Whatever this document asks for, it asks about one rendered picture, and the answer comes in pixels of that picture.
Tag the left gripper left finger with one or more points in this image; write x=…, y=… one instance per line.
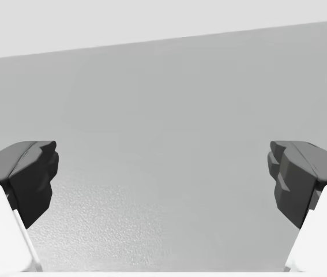
x=22, y=179

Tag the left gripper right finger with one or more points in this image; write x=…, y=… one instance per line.
x=298, y=179

